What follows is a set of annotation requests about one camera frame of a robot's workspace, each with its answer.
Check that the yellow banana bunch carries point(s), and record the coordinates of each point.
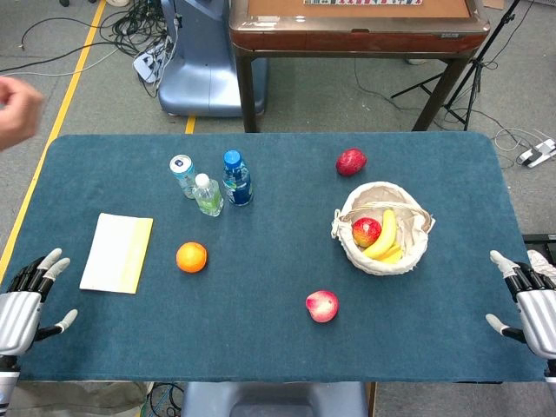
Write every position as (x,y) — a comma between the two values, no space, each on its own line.
(386,234)

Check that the orange fruit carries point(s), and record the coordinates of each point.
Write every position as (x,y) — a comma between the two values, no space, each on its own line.
(191,257)

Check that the white yellow notebook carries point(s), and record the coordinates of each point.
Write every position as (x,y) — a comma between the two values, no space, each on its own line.
(115,252)

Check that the light blue drink can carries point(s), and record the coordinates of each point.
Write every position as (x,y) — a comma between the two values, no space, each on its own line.
(181,167)

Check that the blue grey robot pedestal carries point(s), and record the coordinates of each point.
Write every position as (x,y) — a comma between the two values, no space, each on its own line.
(195,65)

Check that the teal table cloth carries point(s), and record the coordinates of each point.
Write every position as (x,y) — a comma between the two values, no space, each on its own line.
(260,282)

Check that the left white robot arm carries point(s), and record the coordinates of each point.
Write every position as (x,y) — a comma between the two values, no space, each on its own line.
(6,382)

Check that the brown mahjong table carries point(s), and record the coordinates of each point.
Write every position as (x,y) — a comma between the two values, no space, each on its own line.
(347,41)

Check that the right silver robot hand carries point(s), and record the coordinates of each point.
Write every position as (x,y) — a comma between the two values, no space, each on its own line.
(540,317)

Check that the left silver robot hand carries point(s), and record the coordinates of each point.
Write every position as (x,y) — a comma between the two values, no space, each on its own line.
(19,313)

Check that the pink peach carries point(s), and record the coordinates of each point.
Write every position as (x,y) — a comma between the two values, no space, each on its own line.
(322,306)

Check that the white cap green bottle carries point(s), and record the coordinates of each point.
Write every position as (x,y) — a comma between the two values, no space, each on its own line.
(207,197)

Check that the blue cap water bottle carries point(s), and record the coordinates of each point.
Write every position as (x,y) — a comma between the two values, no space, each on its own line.
(238,182)

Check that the white power strip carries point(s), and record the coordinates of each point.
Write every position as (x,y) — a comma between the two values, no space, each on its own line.
(145,65)

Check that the wicker basket with cloth liner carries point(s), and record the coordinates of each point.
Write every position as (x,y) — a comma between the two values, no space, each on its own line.
(373,191)

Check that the white foot pedal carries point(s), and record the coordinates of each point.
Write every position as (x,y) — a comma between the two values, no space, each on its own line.
(536,154)

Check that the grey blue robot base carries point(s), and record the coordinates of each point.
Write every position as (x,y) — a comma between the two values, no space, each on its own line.
(273,399)

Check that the red yellow apple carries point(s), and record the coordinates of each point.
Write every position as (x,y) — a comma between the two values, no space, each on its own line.
(366,232)

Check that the black tripod stand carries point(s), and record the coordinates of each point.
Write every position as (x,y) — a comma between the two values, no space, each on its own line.
(479,64)

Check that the bare human hand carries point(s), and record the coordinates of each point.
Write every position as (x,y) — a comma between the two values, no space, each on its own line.
(17,113)

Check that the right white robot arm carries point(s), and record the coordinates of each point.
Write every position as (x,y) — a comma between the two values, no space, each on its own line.
(551,371)

